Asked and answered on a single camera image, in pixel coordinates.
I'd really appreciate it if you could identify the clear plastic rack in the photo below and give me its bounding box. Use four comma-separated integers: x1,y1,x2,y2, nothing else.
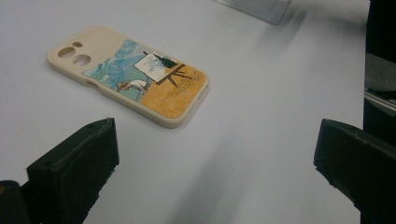
211,0,293,26

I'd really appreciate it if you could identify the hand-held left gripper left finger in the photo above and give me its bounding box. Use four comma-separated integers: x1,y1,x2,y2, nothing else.
26,117,120,224

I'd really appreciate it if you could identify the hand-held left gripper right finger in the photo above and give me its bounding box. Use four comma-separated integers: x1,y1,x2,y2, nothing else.
313,118,396,224

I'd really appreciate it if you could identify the beige painted phone case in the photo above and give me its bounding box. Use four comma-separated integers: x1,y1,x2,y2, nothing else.
46,25,210,129

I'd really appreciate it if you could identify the aluminium rail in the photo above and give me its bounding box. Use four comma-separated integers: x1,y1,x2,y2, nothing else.
363,89,396,114

